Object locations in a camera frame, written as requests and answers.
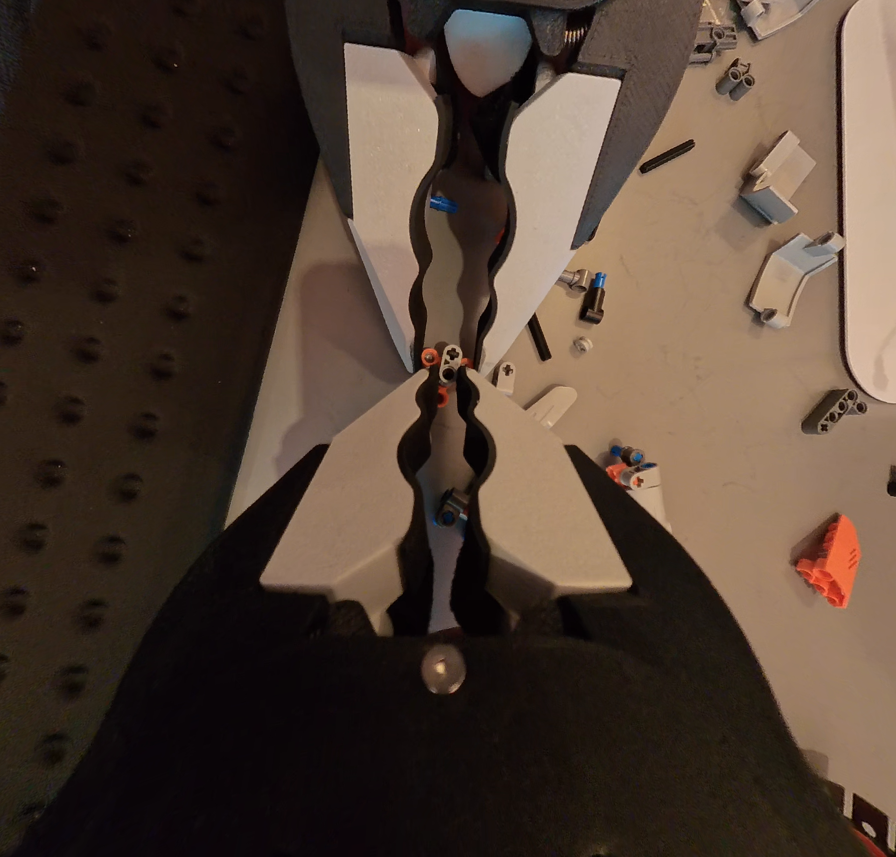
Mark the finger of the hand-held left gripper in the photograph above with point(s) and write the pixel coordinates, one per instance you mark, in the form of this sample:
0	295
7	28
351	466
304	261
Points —
553	171
385	157

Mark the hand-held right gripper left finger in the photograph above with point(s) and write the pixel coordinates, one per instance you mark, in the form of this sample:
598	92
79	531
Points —
343	521

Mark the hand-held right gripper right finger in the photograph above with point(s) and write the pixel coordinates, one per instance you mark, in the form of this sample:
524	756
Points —
546	521

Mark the orange three-lobe toy piece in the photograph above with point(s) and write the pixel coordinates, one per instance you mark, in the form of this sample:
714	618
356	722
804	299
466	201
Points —
429	358

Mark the grey two-hole connector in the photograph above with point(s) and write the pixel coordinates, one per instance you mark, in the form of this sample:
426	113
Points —
450	360

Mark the blue toy pin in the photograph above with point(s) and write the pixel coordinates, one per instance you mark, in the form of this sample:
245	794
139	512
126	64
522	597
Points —
442	204

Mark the grey orange toy assembly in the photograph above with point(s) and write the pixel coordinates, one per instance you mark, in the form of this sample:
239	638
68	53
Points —
644	482

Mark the grey pin connector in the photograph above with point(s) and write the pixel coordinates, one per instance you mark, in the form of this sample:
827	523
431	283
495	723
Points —
576	279

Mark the short black toy axle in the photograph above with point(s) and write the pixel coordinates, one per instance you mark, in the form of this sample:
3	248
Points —
666	155

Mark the white toy blade piece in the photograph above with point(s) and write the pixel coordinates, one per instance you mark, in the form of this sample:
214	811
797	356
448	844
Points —
556	405

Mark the black connector with blue pin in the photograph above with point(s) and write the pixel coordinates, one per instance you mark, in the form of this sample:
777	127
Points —
593	304

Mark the light grey cross-hole piece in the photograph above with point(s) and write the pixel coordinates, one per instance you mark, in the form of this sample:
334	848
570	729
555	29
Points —
505	377

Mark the long black toy axle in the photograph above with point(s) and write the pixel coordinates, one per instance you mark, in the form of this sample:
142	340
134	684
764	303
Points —
540	337

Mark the grey double tube connector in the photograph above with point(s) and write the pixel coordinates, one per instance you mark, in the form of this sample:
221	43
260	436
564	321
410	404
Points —
735	80

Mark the grey angled panel block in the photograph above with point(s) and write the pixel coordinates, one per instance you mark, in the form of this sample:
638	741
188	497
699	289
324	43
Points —
777	178

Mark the grey curved toy panel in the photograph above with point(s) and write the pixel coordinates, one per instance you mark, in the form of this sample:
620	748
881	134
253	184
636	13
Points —
794	279

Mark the black studded mat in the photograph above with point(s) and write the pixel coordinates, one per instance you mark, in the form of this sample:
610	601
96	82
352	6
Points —
105	381

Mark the person's blue clothing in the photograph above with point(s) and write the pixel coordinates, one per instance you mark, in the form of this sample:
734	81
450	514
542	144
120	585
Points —
14	3

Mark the dark grey three-hole beam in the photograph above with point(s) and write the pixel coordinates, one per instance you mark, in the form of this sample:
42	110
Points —
833	409

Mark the white book stand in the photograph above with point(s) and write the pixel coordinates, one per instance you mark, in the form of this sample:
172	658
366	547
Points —
868	206

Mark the black white patterned strip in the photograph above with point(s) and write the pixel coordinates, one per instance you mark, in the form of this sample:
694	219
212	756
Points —
868	818

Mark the dark grey toy frame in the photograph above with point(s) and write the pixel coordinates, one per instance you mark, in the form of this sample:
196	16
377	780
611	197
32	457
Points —
714	41

